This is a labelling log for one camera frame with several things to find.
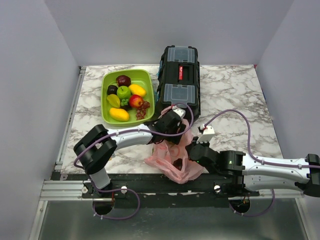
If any yellow fake mango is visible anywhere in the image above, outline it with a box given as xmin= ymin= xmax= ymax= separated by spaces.
xmin=128 ymin=84 xmax=147 ymax=98
xmin=109 ymin=107 xmax=130 ymax=122

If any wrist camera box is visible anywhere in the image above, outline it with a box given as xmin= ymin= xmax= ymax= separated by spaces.
xmin=171 ymin=106 xmax=186 ymax=119
xmin=196 ymin=124 xmax=215 ymax=144

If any red fake grape bunch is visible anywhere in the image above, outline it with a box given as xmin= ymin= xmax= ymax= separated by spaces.
xmin=135 ymin=101 xmax=150 ymax=120

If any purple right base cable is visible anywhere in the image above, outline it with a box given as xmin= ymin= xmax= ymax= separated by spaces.
xmin=227 ymin=187 xmax=276 ymax=218

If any yellow fake mango lower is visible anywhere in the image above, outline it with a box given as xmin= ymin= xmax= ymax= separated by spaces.
xmin=109 ymin=107 xmax=130 ymax=122

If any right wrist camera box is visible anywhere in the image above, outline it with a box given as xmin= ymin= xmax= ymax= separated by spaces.
xmin=196 ymin=124 xmax=215 ymax=144

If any green plastic tray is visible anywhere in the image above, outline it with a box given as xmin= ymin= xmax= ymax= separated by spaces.
xmin=101 ymin=69 xmax=155 ymax=127

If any dark red fake apple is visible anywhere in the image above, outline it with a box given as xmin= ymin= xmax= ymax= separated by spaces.
xmin=116 ymin=75 xmax=132 ymax=87

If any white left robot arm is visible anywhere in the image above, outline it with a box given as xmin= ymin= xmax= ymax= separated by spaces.
xmin=73 ymin=106 xmax=186 ymax=198

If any yellow fake mango upper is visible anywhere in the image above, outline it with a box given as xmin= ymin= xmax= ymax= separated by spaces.
xmin=128 ymin=84 xmax=147 ymax=98

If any fake mangosteen green top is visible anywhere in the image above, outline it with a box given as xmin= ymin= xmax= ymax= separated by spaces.
xmin=120 ymin=98 xmax=132 ymax=111

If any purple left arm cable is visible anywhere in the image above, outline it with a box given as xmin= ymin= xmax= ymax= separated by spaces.
xmin=73 ymin=102 xmax=194 ymax=170

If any red yellow fake apple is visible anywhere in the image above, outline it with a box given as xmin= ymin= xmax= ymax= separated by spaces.
xmin=128 ymin=94 xmax=144 ymax=109

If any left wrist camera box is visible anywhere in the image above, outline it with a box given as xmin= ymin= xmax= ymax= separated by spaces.
xmin=171 ymin=106 xmax=186 ymax=119

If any black plastic toolbox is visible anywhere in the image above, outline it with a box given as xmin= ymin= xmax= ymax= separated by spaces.
xmin=154 ymin=45 xmax=201 ymax=121

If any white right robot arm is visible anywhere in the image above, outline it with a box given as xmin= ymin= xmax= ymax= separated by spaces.
xmin=185 ymin=140 xmax=320 ymax=198

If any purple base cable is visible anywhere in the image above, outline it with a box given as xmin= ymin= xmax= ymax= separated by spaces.
xmin=89 ymin=182 xmax=141 ymax=221
xmin=227 ymin=187 xmax=276 ymax=218

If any pink plastic bag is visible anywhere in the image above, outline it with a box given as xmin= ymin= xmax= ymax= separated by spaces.
xmin=143 ymin=106 xmax=205 ymax=185

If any dark purple fake plum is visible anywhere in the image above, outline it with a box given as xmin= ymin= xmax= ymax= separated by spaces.
xmin=106 ymin=85 xmax=118 ymax=95

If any green fake apple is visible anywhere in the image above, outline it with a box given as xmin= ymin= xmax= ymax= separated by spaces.
xmin=117 ymin=86 xmax=131 ymax=100

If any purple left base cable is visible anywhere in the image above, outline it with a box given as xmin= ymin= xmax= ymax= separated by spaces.
xmin=89 ymin=182 xmax=141 ymax=221

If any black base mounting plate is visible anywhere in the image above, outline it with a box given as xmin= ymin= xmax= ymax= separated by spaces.
xmin=49 ymin=172 xmax=261 ymax=209

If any yellow fake starfruit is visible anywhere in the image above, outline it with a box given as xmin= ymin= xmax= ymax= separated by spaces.
xmin=106 ymin=94 xmax=121 ymax=109

